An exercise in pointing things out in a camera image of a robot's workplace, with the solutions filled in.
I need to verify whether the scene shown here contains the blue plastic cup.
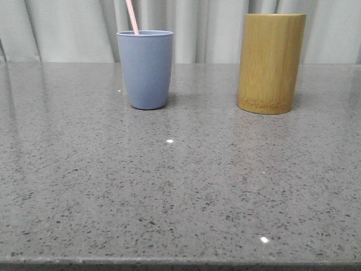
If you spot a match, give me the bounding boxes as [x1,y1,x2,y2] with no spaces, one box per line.
[117,30,174,110]

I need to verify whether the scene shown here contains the bamboo cylinder holder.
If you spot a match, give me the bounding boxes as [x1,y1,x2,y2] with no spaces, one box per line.
[237,14,306,115]

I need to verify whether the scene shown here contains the grey curtain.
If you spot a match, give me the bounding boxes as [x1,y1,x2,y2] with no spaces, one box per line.
[1,1,360,63]

